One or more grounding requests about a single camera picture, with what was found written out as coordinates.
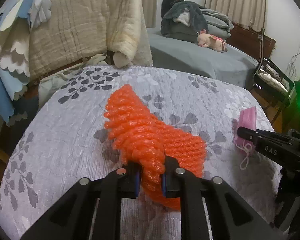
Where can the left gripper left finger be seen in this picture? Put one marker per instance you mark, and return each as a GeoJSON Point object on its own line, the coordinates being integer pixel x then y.
{"type": "Point", "coordinates": [91, 209]}

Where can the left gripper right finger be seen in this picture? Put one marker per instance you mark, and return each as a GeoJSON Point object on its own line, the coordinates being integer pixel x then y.
{"type": "Point", "coordinates": [211, 209]}

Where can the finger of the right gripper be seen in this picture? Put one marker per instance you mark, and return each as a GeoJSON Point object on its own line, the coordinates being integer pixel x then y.
{"type": "Point", "coordinates": [267, 142]}

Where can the pink face mask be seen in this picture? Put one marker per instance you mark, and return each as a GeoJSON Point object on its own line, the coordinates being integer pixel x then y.
{"type": "Point", "coordinates": [243, 138]}

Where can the orange foam net sleeve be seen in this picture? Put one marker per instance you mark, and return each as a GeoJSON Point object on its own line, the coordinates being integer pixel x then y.
{"type": "Point", "coordinates": [142, 138]}

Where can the black cantilever chair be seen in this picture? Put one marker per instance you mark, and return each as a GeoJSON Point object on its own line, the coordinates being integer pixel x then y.
{"type": "Point", "coordinates": [270, 67]}

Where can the bed with grey sheet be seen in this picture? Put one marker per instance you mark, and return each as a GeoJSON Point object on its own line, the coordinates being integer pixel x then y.
{"type": "Point", "coordinates": [234, 66]}

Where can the dark wooden headboard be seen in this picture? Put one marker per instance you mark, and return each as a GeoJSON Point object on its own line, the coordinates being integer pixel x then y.
{"type": "Point", "coordinates": [249, 41]}

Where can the pink plush pig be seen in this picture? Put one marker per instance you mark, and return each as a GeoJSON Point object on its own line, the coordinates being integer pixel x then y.
{"type": "Point", "coordinates": [215, 43]}

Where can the pile of folded grey blankets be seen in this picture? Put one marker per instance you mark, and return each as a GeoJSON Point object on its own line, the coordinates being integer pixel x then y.
{"type": "Point", "coordinates": [219, 25]}

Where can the right beige curtain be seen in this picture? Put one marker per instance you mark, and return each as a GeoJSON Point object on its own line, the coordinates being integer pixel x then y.
{"type": "Point", "coordinates": [250, 14]}

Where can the dark teal fleece jacket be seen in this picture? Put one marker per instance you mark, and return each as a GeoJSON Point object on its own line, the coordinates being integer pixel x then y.
{"type": "Point", "coordinates": [188, 13]}

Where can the blue white scalloped blanket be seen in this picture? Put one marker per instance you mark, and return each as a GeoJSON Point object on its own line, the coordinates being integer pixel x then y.
{"type": "Point", "coordinates": [17, 21]}

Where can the beige quilt on rack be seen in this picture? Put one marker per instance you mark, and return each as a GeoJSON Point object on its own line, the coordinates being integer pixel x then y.
{"type": "Point", "coordinates": [84, 28]}

